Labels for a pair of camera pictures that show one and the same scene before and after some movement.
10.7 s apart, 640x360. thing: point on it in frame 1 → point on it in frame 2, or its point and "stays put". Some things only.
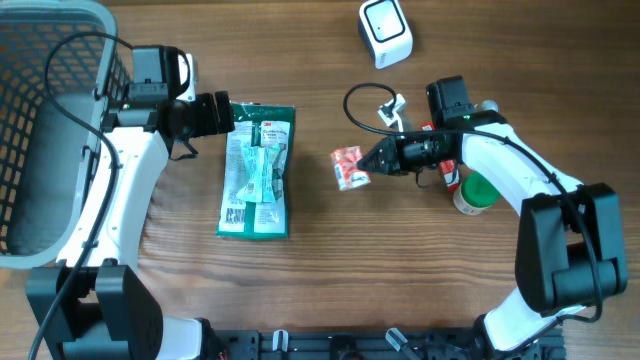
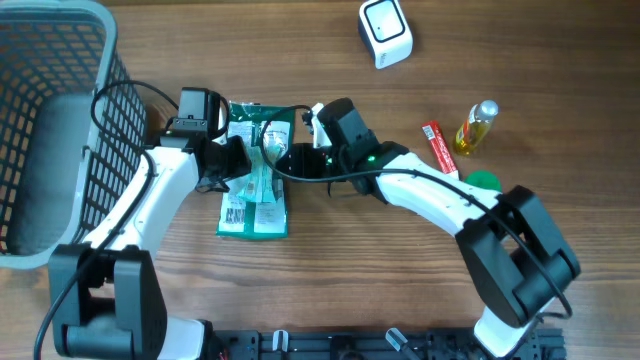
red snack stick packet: x=449 y=169 stays put
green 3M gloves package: x=257 y=168 stays put
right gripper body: x=417 y=150 → x=318 y=163
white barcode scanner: x=385 y=32 stays put
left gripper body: x=201 y=116 → x=232 y=159
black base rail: x=373 y=344 stays put
